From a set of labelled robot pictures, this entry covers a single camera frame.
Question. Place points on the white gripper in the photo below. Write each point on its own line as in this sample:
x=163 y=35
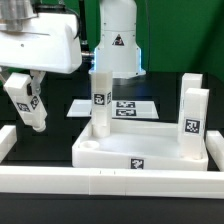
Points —
x=48 y=42

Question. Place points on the white desk top tray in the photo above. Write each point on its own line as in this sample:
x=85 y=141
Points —
x=136 y=145

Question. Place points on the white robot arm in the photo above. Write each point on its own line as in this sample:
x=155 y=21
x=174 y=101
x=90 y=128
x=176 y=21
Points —
x=117 y=49

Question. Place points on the white left fence wall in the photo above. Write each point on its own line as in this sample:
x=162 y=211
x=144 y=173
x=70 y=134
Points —
x=8 y=138

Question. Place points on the white fence wall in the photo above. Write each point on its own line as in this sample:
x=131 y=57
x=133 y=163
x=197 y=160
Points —
x=215 y=146
x=8 y=138
x=115 y=182

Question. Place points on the white marker base plate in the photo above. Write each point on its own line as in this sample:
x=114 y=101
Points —
x=120 y=109

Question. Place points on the white front fence wall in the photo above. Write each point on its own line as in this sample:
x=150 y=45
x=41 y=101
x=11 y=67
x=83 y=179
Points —
x=115 y=182

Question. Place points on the white right fence wall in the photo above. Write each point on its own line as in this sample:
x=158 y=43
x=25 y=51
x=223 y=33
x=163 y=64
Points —
x=215 y=146

